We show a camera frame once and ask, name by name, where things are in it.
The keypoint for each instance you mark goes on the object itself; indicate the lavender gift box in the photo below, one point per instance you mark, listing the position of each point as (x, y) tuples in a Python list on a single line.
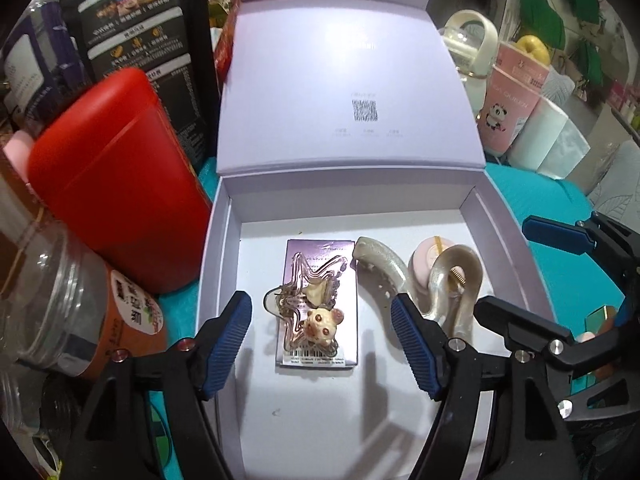
[(350, 60)]

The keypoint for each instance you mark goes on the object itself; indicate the pink panda cup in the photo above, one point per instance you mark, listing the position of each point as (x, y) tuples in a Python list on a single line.
[(505, 110)]

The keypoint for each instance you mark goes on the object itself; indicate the pale green water bottle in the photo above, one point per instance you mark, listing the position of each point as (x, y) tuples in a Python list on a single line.
[(482, 55)]

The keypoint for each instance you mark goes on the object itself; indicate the large pearl claw clip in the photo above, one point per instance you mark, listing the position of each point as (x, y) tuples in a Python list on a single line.
[(380, 265)]

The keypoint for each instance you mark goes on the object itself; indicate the pink round jar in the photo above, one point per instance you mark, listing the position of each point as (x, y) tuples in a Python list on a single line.
[(586, 336)]

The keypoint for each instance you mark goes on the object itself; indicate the clear jar orange label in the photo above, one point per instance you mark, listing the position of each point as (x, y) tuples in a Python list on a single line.
[(75, 305)]

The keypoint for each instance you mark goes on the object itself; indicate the pink bottle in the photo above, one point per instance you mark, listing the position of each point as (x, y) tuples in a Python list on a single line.
[(17, 152)]

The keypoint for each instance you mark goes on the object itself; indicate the gold rectangular box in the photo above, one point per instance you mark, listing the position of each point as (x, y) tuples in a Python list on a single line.
[(611, 315)]

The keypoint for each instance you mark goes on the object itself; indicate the paper towel roll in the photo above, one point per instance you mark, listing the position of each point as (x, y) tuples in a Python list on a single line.
[(545, 135)]

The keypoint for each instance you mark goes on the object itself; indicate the purple backing card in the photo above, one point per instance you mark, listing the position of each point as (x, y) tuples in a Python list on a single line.
[(346, 332)]

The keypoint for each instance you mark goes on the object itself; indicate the red canister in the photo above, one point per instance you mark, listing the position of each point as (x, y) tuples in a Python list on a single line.
[(120, 175)]

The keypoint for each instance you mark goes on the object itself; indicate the black snack bag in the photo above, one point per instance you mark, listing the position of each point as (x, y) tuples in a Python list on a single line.
[(140, 25)]

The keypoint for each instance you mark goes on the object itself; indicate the purple white bag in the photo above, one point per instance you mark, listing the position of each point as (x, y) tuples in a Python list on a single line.
[(35, 65)]

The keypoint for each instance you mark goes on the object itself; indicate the grey leaf pattern chair cover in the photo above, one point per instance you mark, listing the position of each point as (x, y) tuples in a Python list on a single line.
[(617, 175)]

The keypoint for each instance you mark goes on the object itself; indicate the clear jar brown contents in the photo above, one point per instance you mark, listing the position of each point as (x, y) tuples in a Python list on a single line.
[(12, 230)]

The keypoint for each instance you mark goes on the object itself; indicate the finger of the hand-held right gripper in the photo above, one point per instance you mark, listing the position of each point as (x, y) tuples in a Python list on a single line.
[(555, 235), (520, 317)]

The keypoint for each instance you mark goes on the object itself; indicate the red snack packet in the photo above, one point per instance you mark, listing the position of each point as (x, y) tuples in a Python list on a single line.
[(225, 50)]

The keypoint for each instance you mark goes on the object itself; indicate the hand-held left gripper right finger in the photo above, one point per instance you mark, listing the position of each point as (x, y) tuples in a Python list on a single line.
[(415, 350)]

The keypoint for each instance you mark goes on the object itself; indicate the clear star hair clip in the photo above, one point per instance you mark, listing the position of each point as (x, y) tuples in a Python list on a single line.
[(320, 322)]

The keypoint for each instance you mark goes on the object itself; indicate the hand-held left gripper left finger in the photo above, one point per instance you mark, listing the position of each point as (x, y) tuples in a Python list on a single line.
[(227, 340)]

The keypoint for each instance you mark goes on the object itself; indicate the pink compact with yellow band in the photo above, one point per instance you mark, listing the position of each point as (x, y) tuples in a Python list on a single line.
[(425, 265)]

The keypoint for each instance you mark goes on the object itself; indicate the yellow fruit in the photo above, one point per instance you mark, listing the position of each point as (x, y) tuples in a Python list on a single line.
[(532, 45)]

